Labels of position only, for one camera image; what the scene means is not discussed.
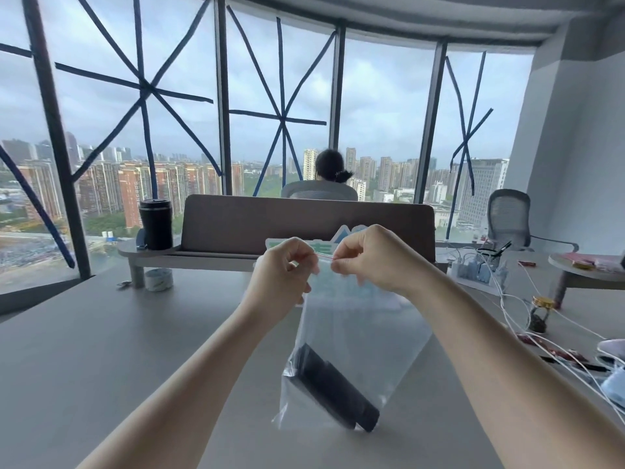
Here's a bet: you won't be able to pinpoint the person's right hand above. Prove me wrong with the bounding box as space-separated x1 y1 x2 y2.
330 224 434 299

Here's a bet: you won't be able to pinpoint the person's left hand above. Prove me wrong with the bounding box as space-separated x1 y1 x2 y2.
243 237 321 321

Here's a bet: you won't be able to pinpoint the clear plastic zip bag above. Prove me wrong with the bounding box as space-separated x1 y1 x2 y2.
265 224 434 433

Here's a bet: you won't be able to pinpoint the person's right forearm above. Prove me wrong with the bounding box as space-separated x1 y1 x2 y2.
401 268 625 469

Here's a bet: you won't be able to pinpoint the person's left forearm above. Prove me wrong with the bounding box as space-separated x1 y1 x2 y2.
77 300 288 469

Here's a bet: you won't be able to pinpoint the brown desk divider panel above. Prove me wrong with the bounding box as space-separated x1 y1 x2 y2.
180 193 437 263

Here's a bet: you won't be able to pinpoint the black folded item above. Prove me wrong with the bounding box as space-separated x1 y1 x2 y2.
287 343 381 433

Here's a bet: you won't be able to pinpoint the white power strip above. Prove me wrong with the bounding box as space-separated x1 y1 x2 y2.
448 255 507 290

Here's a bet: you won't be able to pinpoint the black eyeglasses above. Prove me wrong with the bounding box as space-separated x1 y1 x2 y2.
477 240 513 260

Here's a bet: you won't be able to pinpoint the white tape roll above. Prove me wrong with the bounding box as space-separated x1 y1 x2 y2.
144 268 174 293

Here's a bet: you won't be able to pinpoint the blue tape window cross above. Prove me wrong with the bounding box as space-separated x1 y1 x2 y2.
0 0 223 200
444 51 494 240
226 6 338 197

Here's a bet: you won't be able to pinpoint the black travel tumbler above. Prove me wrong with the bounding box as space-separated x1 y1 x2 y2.
139 198 174 251

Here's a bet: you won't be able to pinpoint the grey desk riser shelf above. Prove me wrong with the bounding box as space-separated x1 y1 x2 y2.
117 237 259 290

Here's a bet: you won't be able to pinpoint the grey mesh office chair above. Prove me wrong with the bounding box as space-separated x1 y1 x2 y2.
486 189 580 253

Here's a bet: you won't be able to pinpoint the glass jar with gold lid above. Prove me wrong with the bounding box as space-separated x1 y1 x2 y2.
526 296 557 334

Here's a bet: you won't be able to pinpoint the grey rounded side shelf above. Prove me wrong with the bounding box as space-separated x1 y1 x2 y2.
548 252 625 309

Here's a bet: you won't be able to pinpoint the pink book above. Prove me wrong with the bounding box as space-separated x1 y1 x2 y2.
561 252 625 270

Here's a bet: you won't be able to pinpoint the pale grey pouch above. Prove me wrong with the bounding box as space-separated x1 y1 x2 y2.
596 339 625 368

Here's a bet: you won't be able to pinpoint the light blue cloth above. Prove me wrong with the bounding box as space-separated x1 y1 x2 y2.
598 368 625 412

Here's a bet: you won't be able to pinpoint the white charging cable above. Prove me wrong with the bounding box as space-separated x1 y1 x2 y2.
481 259 625 414
517 263 625 343

